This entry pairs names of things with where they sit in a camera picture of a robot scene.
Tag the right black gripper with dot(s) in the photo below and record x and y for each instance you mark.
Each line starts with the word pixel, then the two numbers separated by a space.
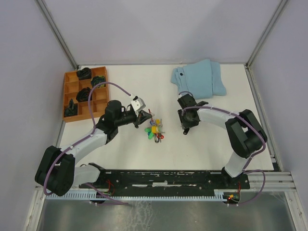
pixel 184 124

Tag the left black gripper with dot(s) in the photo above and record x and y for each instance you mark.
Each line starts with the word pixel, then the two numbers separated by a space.
pixel 137 120

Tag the yellow key tag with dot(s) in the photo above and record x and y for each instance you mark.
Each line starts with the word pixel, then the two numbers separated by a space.
pixel 155 129

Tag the green key tag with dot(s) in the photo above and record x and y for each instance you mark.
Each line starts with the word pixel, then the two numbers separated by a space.
pixel 149 133

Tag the red handled metal key organizer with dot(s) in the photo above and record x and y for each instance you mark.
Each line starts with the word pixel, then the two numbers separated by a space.
pixel 160 125

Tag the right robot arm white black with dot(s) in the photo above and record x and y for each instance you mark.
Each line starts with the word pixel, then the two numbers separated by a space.
pixel 246 135

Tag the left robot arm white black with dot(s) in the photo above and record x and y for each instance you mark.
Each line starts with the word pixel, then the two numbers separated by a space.
pixel 58 172

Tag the orange compartment tray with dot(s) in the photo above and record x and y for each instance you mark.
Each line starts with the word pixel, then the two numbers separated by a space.
pixel 78 102

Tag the folded light blue cloth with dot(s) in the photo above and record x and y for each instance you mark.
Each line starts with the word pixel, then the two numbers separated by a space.
pixel 201 79

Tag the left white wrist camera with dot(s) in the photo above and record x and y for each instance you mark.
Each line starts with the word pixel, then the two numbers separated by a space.
pixel 137 103

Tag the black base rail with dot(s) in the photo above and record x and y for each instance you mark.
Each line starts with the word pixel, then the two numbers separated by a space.
pixel 167 182

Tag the light blue cable duct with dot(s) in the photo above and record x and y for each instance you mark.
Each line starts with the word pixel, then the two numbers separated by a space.
pixel 92 195

